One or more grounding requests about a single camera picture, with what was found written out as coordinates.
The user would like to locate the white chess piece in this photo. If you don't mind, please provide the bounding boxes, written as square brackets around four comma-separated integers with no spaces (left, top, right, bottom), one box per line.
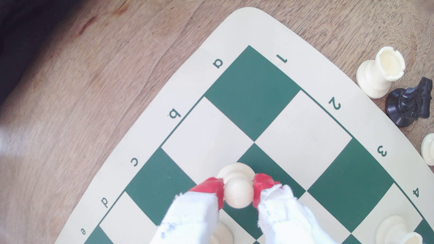
[420,133,434,167]

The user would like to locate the black chess knight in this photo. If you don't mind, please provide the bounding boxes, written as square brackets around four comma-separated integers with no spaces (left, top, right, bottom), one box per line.
[385,77,433,128]

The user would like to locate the green and cream chess mat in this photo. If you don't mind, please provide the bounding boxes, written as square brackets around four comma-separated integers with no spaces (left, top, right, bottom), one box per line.
[54,7,434,244]

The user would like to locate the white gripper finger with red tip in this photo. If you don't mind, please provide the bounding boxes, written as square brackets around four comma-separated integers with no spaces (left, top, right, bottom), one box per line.
[150,177,225,244]
[252,173,337,244]

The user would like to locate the white chess bishop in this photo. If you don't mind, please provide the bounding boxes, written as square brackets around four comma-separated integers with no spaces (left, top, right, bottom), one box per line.
[210,222,234,244]

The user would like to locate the white chess pawn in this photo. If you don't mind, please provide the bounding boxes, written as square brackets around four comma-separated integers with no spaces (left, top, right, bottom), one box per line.
[217,162,256,209]

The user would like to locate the white chess rook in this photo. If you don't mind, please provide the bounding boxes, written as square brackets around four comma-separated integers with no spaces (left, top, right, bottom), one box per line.
[375,215,424,244]
[356,46,406,99]

